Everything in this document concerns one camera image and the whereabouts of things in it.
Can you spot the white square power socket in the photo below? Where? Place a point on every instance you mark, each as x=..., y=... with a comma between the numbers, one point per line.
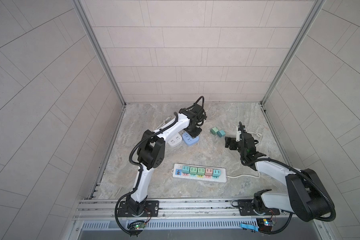
x=175, y=141

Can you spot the blue square power socket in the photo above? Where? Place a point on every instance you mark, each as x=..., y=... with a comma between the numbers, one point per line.
x=189, y=140

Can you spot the green plug adapter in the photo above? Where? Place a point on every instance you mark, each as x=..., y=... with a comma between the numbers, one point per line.
x=193, y=171
x=201, y=172
x=214, y=130

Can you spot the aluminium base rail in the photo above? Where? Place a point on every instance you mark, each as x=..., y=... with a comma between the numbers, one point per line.
x=176, y=214

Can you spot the left circuit board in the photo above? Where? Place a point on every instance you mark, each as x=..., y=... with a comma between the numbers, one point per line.
x=137, y=226

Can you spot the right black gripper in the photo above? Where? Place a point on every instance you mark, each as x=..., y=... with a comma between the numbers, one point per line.
x=232, y=140

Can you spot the circuit board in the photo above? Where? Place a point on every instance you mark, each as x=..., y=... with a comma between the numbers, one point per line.
x=137, y=226
x=265, y=225

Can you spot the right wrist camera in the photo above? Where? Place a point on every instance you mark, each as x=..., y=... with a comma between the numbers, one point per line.
x=239, y=134

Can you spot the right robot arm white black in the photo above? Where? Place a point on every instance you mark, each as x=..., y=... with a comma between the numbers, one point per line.
x=306, y=195

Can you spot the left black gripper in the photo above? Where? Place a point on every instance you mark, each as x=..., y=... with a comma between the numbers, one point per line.
x=196, y=133

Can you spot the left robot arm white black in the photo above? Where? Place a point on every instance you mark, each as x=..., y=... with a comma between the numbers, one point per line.
x=149, y=153

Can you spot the pink plug adapter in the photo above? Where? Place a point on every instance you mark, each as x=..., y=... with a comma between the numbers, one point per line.
x=208, y=172

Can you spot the white long power strip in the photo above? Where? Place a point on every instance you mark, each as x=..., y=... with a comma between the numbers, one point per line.
x=177, y=173

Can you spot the blue tape piece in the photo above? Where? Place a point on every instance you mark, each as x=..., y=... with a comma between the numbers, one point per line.
x=249, y=227

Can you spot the teal plug adapter small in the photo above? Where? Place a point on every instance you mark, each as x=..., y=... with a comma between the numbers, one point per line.
x=216, y=173

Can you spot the right circuit board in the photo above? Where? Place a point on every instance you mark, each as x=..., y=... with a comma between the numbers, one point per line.
x=265, y=225

